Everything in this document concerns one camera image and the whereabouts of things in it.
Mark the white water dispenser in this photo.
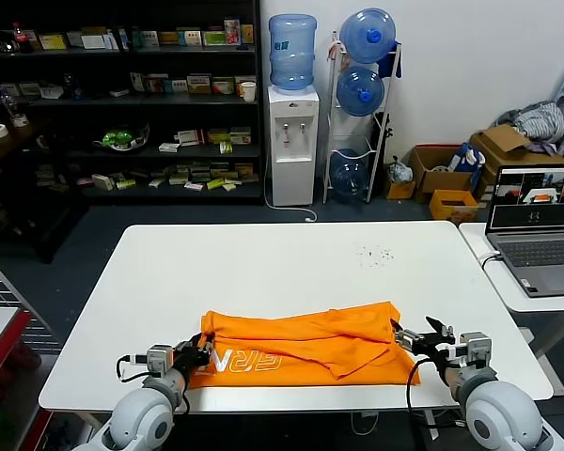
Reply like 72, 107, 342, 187
267, 86, 321, 208

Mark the yellow medicine carton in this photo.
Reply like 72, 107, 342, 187
38, 32, 70, 50

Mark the empty blue water jug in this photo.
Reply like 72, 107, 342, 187
329, 148, 370, 205

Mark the orange t-shirt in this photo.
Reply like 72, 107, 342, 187
187, 300, 422, 389

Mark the black tripod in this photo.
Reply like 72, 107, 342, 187
369, 111, 395, 189

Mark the large brown cardboard box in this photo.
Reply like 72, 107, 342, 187
468, 123, 564, 198

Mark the white side table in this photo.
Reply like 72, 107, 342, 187
458, 223, 564, 396

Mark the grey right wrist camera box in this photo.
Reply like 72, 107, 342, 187
458, 332, 493, 370

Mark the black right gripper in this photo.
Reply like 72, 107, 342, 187
389, 316, 458, 363

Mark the blue and white bag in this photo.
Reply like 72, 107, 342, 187
446, 142, 486, 189

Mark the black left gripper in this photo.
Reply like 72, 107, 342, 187
172, 331, 216, 372

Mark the white dispenser power cord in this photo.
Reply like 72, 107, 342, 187
262, 154, 319, 223

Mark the pink colourful carton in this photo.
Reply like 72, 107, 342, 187
223, 18, 242, 46

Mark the white wire jug rack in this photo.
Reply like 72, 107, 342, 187
322, 30, 403, 206

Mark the red edged white cart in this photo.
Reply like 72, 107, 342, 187
0, 306, 33, 400

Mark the blue water jug with label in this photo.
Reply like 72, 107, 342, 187
268, 13, 319, 92

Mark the black shelf unit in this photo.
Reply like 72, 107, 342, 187
0, 0, 264, 208

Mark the grey laptop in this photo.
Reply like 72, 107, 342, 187
483, 164, 564, 299

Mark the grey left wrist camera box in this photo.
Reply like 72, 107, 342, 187
145, 345, 173, 377

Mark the small yellow cardboard box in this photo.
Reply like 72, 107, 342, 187
385, 180, 416, 201

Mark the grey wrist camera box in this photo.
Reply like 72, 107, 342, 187
458, 332, 493, 370
145, 345, 173, 377

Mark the open brown cardboard box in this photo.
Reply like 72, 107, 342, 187
407, 144, 474, 204

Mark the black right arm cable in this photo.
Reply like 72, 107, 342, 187
405, 356, 466, 429

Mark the cola bottle red label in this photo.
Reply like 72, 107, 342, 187
11, 21, 34, 54

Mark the bowl with green packets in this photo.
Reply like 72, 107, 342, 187
92, 123, 150, 153

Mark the small orange cardboard box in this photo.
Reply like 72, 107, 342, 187
428, 189, 479, 225

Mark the pile of striped clothes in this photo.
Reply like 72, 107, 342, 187
495, 101, 564, 154

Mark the clear plastic bag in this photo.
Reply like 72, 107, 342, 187
387, 157, 414, 184

